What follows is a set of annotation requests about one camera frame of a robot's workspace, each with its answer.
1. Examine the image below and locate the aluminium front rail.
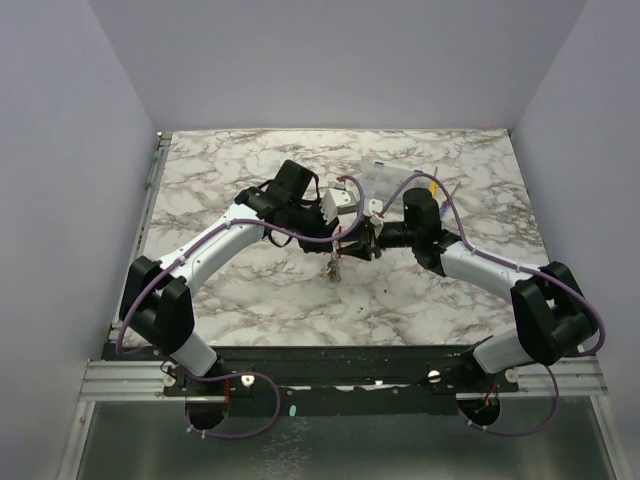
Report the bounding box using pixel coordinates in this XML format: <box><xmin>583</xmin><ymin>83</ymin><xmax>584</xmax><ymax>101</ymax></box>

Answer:
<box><xmin>80</xmin><ymin>357</ymin><xmax>608</xmax><ymax>402</ymax></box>

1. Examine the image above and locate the metal key organizer red handle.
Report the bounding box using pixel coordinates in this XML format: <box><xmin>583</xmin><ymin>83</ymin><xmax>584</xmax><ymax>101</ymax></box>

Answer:
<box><xmin>325</xmin><ymin>240</ymin><xmax>342</xmax><ymax>283</ymax></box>

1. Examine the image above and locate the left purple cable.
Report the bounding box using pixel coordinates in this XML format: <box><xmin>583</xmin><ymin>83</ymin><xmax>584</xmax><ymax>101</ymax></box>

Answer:
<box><xmin>115</xmin><ymin>174</ymin><xmax>366</xmax><ymax>440</ymax></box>

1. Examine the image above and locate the yellow handled screwdriver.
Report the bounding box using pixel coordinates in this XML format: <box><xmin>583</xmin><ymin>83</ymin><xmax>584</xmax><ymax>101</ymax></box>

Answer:
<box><xmin>429</xmin><ymin>165</ymin><xmax>439</xmax><ymax>198</ymax></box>

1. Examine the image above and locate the blue red handled screwdriver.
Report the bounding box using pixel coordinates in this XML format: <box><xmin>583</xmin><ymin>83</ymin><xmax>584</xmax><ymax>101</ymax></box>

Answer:
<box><xmin>439</xmin><ymin>182</ymin><xmax>461</xmax><ymax>220</ymax></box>

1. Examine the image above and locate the clear plastic organizer box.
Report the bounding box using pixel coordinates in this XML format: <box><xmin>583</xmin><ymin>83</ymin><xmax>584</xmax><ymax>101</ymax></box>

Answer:
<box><xmin>359</xmin><ymin>160</ymin><xmax>421</xmax><ymax>204</ymax></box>

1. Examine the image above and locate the aluminium rail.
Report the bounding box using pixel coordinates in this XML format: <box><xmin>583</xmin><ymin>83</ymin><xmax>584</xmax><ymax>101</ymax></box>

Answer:
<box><xmin>108</xmin><ymin>131</ymin><xmax>173</xmax><ymax>344</ymax></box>
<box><xmin>80</xmin><ymin>357</ymin><xmax>608</xmax><ymax>402</ymax></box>

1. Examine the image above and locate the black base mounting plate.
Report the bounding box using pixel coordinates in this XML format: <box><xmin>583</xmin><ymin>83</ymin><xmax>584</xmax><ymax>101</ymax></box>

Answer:
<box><xmin>161</xmin><ymin>345</ymin><xmax>518</xmax><ymax>420</ymax></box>

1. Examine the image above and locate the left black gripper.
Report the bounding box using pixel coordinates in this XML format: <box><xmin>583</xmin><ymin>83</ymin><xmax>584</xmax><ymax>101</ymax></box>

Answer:
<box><xmin>286</xmin><ymin>198</ymin><xmax>340</xmax><ymax>254</ymax></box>

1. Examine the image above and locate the purple cable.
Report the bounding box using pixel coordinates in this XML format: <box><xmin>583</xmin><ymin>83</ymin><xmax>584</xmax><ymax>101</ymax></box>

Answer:
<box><xmin>374</xmin><ymin>172</ymin><xmax>610</xmax><ymax>435</ymax></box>
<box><xmin>115</xmin><ymin>174</ymin><xmax>366</xmax><ymax>440</ymax></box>

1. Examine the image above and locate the aluminium left side rail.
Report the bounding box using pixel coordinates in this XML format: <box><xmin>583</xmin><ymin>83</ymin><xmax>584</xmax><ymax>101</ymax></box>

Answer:
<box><xmin>108</xmin><ymin>131</ymin><xmax>173</xmax><ymax>344</ymax></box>

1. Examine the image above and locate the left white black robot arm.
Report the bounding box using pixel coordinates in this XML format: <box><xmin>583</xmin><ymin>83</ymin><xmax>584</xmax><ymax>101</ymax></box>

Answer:
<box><xmin>119</xmin><ymin>160</ymin><xmax>350</xmax><ymax>395</ymax></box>

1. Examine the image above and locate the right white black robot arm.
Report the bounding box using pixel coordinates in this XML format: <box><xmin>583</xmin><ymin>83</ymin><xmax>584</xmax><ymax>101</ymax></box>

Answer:
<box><xmin>338</xmin><ymin>187</ymin><xmax>597</xmax><ymax>391</ymax></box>

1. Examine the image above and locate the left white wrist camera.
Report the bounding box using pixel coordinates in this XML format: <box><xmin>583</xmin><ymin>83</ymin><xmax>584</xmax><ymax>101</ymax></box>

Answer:
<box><xmin>320</xmin><ymin>188</ymin><xmax>358</xmax><ymax>224</ymax></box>

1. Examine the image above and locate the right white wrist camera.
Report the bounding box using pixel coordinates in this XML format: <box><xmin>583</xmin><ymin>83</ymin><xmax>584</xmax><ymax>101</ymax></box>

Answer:
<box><xmin>363</xmin><ymin>199</ymin><xmax>384</xmax><ymax>229</ymax></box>

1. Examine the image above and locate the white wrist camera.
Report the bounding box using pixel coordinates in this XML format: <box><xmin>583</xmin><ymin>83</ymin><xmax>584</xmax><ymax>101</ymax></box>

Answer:
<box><xmin>363</xmin><ymin>199</ymin><xmax>384</xmax><ymax>229</ymax></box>
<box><xmin>320</xmin><ymin>188</ymin><xmax>358</xmax><ymax>224</ymax></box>

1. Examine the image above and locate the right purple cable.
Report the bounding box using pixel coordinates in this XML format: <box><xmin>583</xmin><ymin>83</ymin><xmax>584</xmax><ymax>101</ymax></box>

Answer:
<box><xmin>374</xmin><ymin>172</ymin><xmax>610</xmax><ymax>435</ymax></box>

